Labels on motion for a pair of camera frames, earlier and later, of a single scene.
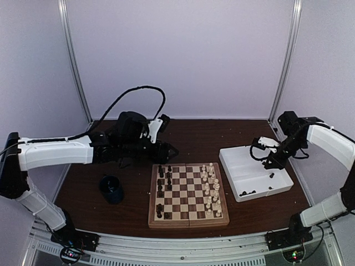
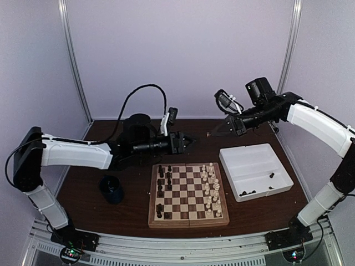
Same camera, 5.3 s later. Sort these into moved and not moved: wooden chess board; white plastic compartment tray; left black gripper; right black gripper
Moved: right black gripper; left black gripper
Not moved: wooden chess board; white plastic compartment tray
